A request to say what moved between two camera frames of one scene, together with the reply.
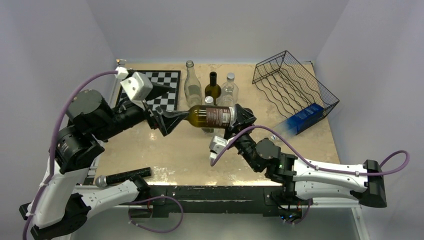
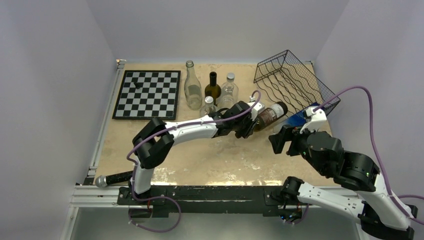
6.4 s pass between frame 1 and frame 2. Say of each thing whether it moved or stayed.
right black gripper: moved
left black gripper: moved
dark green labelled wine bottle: moved
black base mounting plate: stayed
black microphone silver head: stayed
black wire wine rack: stayed
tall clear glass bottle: stayed
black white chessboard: stayed
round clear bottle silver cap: stayed
